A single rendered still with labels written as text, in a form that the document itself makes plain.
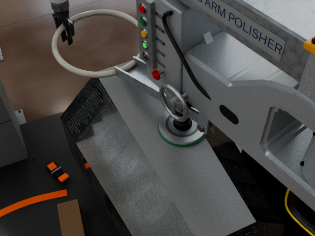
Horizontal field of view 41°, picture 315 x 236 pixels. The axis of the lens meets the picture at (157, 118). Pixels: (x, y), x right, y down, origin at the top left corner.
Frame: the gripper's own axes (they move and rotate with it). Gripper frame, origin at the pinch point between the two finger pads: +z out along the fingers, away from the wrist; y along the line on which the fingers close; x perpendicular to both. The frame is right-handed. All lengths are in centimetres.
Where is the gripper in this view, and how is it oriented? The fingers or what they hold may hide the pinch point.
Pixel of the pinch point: (66, 37)
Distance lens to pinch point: 238.3
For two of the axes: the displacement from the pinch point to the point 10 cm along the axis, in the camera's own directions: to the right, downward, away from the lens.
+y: 8.1, 4.8, -3.3
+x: 5.8, -6.4, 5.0
